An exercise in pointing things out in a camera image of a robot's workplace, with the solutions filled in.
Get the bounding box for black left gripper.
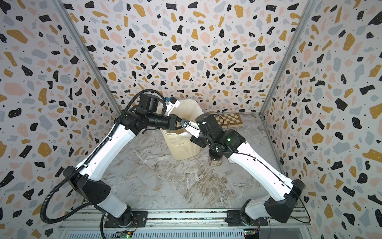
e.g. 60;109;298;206
148;115;187;131

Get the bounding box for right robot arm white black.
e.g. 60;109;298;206
196;113;305;224

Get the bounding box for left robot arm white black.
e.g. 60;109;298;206
63;90;181;227

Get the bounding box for white plastic bin liner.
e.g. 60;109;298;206
166;99;204;122

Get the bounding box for cream ribbed trash bin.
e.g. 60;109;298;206
160;129;202;160

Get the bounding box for wooden folding chess board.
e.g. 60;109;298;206
214;114;244;129

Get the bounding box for black lid brown jar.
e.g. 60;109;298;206
209;149;222;166

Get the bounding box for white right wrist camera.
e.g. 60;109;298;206
180;119;201;138

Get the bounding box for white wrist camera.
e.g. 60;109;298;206
180;119;201;138
166;97;181;116

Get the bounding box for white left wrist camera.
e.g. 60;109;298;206
166;97;181;116

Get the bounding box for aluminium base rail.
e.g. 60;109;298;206
56;208;315;239

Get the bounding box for black corrugated cable conduit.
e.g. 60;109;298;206
40;89;166;225

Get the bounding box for aluminium corner post right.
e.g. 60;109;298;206
259;0;317;117

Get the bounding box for aluminium corner post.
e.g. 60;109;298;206
51;1;121;116
259;0;317;117

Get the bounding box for aluminium corner post left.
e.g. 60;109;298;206
51;1;121;116

